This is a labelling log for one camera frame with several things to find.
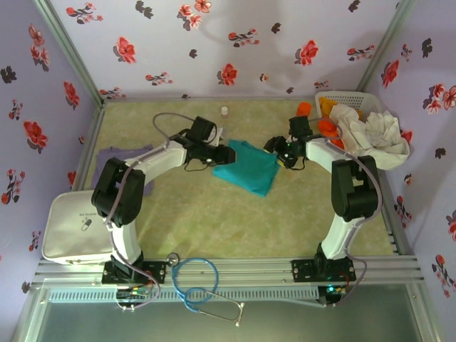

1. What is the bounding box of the aluminium mounting rail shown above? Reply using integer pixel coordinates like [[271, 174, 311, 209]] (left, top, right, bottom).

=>
[[33, 258, 425, 286]]

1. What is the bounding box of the blue stethoscope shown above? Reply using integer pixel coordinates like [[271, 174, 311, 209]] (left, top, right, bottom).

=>
[[167, 252, 246, 327]]

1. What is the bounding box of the grey slotted cable duct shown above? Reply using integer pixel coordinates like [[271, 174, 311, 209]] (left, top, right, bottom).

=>
[[48, 286, 320, 304]]

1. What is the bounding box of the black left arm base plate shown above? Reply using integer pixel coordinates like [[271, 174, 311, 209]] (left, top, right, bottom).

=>
[[102, 261, 167, 285]]

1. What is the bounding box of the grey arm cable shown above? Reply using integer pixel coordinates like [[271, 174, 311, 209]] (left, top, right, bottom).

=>
[[309, 119, 384, 309], [103, 112, 196, 313]]

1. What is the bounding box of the folded purple t-shirt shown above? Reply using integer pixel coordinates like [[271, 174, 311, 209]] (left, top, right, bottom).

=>
[[91, 144, 156, 197]]

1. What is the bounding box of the grey left arm cable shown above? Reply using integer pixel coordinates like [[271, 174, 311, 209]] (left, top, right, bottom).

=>
[[103, 112, 196, 313]]

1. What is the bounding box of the white medicine bag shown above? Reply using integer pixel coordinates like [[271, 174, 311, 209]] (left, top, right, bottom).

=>
[[41, 190, 115, 266]]

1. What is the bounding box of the orange t-shirt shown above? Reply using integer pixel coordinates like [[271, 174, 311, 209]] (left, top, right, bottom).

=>
[[316, 119, 346, 150]]

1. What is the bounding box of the white plastic laundry basket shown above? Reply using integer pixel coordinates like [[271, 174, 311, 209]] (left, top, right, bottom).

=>
[[315, 91, 389, 170]]

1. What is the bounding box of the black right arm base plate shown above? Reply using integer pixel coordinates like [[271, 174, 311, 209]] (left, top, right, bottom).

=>
[[291, 259, 356, 284]]

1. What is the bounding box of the teal t-shirt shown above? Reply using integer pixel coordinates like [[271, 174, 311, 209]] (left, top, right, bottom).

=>
[[212, 139, 281, 198]]

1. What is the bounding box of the aluminium frame post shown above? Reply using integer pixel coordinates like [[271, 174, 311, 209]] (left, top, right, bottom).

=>
[[357, 0, 418, 93], [33, 0, 107, 105]]

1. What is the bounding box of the aluminium table side rail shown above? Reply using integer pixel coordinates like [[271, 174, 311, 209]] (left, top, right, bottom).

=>
[[369, 167, 417, 258], [71, 101, 108, 192]]

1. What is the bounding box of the grey right arm cable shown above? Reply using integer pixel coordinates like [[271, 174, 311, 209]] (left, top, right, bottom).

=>
[[309, 119, 384, 309]]

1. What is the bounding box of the yellow t-shirt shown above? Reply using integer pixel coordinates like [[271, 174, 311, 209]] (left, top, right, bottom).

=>
[[318, 98, 338, 117]]

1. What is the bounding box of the crumpled white t-shirt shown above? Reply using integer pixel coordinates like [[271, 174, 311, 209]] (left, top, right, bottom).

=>
[[329, 103, 411, 171]]

